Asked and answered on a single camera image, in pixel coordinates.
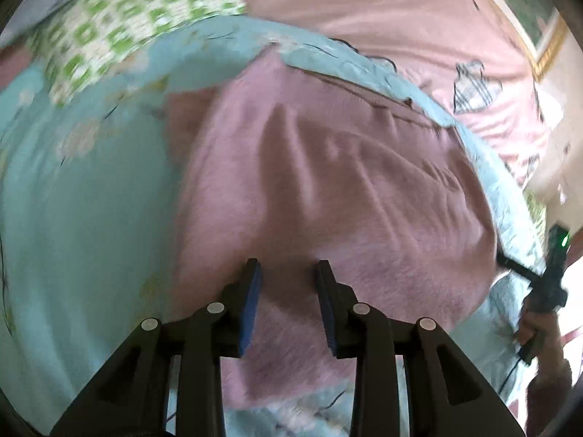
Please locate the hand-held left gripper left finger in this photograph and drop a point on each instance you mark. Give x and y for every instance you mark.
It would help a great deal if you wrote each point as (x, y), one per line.
(250, 309)

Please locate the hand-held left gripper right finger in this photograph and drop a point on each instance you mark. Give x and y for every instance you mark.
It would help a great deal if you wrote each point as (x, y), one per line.
(328, 309)

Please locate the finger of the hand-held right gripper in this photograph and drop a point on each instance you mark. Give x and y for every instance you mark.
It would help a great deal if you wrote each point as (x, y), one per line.
(514, 266)

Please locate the pink fuzzy towel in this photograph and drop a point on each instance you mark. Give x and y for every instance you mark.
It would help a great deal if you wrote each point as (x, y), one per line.
(319, 191)

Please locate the person's right forearm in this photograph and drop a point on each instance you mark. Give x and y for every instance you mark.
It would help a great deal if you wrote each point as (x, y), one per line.
(551, 396)

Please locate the person's right hand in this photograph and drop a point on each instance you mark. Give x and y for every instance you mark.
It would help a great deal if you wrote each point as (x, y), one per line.
(544, 330)

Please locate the teal floral blanket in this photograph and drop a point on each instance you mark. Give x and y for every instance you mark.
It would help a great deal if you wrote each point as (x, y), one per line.
(82, 236)

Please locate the pink heart print quilt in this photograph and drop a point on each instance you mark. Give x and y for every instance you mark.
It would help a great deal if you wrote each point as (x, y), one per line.
(387, 18)

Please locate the green checkered pillow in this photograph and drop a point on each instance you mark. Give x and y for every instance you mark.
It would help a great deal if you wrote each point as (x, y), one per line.
(127, 22)

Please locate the gold picture frame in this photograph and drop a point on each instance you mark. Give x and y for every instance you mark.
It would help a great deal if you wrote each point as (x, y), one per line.
(542, 54)

